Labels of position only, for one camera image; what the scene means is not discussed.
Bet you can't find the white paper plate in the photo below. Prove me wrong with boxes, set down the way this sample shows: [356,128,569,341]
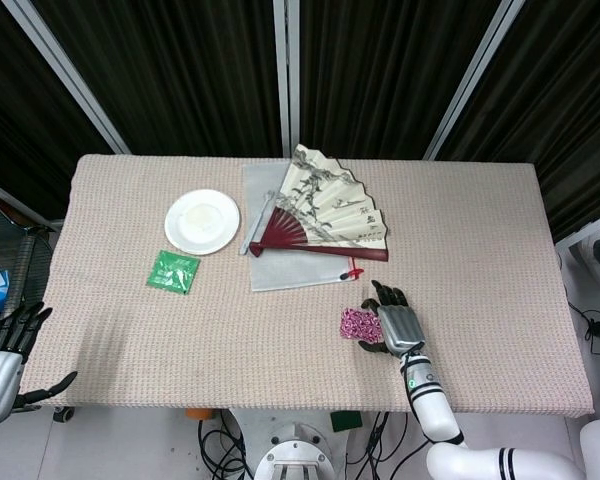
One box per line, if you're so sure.
[164,188,242,256]

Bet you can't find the grey cloth sheet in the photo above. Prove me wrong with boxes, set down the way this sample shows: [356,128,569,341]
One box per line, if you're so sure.
[242,158,366,293]

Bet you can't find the black curtain panel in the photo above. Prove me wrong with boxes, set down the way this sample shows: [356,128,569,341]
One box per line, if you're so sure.
[437,0,600,242]
[298,0,502,161]
[0,0,117,222]
[29,0,284,157]

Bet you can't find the red cord with black toggle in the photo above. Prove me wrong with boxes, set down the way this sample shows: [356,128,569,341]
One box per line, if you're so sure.
[338,257,367,282]

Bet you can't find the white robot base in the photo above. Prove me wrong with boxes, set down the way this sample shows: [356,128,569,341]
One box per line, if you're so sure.
[253,409,349,480]

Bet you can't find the beige woven tablecloth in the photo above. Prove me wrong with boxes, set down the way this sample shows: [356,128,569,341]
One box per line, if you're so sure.
[18,153,597,419]

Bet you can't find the grey metal partition post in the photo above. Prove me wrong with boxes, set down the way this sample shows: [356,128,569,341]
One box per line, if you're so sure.
[272,0,302,157]
[423,0,520,161]
[553,204,600,249]
[13,0,132,155]
[0,172,64,234]

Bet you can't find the green block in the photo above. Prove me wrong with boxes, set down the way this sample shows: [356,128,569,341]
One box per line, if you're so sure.
[329,409,365,435]

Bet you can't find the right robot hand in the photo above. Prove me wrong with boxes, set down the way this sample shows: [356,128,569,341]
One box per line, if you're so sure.
[357,279,427,358]

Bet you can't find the black cable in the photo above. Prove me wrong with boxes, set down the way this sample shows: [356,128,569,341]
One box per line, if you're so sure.
[563,294,600,362]
[343,411,429,480]
[196,413,255,480]

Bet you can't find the white machine housing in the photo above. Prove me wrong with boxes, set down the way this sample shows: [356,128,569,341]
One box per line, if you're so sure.
[554,219,600,292]

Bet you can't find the green tea packet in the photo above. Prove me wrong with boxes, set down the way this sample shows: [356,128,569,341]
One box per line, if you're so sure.
[146,248,202,296]

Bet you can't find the paper folding fan, maroon ribs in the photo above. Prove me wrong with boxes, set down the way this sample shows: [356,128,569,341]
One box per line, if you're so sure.
[248,143,391,263]

